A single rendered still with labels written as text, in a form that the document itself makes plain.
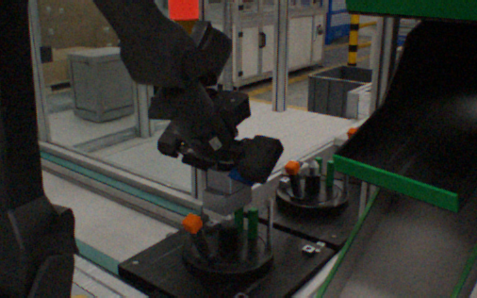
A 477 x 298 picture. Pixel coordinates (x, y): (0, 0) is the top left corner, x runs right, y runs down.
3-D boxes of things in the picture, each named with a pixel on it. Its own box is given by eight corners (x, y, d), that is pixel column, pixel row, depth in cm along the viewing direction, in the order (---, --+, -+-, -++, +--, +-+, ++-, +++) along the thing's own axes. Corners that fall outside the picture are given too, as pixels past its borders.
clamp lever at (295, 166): (300, 200, 87) (293, 169, 83) (290, 197, 88) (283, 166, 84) (309, 187, 89) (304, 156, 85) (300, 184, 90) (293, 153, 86)
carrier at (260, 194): (337, 256, 78) (344, 186, 74) (223, 214, 92) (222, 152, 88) (393, 204, 96) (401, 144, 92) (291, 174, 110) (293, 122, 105)
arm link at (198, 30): (181, 63, 50) (221, -11, 55) (118, 58, 53) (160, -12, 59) (212, 128, 59) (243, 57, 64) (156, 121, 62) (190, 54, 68)
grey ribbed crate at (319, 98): (412, 136, 240) (418, 91, 232) (304, 115, 276) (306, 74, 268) (436, 118, 271) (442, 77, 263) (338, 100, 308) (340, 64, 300)
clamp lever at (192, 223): (206, 262, 68) (190, 225, 64) (195, 257, 69) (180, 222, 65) (221, 244, 70) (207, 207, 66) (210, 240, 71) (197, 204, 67)
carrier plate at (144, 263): (242, 345, 59) (242, 332, 58) (118, 275, 73) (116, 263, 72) (334, 260, 77) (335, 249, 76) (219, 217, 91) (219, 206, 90)
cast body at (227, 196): (225, 217, 67) (224, 171, 65) (202, 208, 70) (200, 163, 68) (260, 196, 74) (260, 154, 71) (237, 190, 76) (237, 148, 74)
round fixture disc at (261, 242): (236, 297, 65) (236, 285, 64) (163, 261, 73) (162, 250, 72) (290, 253, 75) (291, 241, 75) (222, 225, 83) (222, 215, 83)
